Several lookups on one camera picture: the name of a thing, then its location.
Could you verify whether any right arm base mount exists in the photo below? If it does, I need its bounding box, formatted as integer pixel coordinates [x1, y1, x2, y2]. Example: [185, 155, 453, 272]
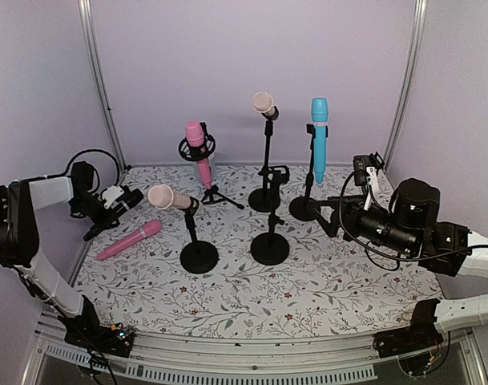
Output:
[373, 299, 444, 358]

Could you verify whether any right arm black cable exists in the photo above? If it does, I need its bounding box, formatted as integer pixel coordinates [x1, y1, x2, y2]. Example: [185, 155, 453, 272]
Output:
[338, 170, 488, 272]

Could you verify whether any tall pink microphone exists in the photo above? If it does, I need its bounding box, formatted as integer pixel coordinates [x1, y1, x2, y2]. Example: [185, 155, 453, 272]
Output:
[185, 121, 212, 189]

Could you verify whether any beige microphone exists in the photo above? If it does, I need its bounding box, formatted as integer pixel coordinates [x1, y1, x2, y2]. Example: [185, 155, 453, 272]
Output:
[252, 91, 279, 121]
[147, 184, 203, 213]

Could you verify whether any floral table mat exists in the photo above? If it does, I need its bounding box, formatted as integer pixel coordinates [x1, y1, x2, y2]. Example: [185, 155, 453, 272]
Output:
[75, 166, 442, 339]

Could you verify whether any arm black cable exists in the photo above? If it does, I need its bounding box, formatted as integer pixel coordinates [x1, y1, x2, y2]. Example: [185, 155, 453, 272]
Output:
[65, 148, 121, 189]
[338, 170, 488, 272]

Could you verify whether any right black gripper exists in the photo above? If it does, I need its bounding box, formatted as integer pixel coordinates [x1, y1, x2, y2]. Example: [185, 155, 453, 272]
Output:
[306, 195, 417, 257]

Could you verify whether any right aluminium frame post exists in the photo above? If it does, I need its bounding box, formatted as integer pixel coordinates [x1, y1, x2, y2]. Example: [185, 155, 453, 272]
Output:
[384, 0, 428, 170]

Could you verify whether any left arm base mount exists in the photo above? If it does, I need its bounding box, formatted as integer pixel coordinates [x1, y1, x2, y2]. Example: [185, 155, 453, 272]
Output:
[64, 318, 135, 358]

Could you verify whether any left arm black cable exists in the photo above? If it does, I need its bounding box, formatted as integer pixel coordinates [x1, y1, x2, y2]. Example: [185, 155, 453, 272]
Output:
[65, 148, 121, 189]

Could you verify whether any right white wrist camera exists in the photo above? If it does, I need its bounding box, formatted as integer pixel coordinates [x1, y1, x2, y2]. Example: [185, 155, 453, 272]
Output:
[353, 155, 377, 196]

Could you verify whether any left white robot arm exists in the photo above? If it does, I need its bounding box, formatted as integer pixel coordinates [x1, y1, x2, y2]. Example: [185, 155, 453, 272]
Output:
[0, 161, 143, 348]

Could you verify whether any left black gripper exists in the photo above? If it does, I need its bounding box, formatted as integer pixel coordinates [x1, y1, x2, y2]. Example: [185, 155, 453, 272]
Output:
[71, 192, 119, 229]

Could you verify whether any front aluminium rail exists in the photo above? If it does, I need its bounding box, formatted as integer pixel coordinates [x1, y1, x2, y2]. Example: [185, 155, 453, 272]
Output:
[21, 311, 488, 384]

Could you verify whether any aluminium frame post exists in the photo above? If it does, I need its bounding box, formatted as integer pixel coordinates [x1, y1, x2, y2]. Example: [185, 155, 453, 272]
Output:
[78, 0, 127, 169]
[384, 0, 428, 170]

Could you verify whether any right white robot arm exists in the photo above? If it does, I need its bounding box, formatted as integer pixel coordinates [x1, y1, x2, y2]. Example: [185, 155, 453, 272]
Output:
[308, 178, 488, 278]

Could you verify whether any blue microphone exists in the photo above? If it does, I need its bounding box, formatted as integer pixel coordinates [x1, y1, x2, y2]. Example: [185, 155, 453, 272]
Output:
[311, 98, 329, 184]

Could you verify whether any black microphone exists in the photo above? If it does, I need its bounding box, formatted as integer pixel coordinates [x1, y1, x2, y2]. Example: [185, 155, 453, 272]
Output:
[83, 221, 120, 241]

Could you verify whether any left aluminium frame post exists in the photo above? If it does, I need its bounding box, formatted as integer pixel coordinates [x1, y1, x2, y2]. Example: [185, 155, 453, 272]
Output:
[78, 0, 127, 169]

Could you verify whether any round stand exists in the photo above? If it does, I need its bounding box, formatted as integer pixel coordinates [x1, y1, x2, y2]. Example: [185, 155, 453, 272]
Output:
[251, 165, 290, 265]
[248, 118, 280, 213]
[179, 208, 219, 274]
[368, 152, 385, 172]
[288, 123, 329, 221]

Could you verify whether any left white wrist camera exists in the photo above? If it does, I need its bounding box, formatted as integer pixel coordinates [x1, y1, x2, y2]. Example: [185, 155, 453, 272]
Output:
[100, 185, 128, 209]

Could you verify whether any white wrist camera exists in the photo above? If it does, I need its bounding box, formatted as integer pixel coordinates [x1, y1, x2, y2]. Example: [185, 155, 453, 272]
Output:
[353, 155, 377, 196]
[100, 185, 128, 209]

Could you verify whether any black tripod shock-mount stand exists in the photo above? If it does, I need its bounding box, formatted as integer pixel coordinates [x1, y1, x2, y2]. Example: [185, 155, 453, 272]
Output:
[178, 121, 244, 209]

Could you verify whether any short pink microphone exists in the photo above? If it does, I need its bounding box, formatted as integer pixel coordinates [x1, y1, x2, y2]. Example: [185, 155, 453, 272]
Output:
[97, 220, 162, 261]

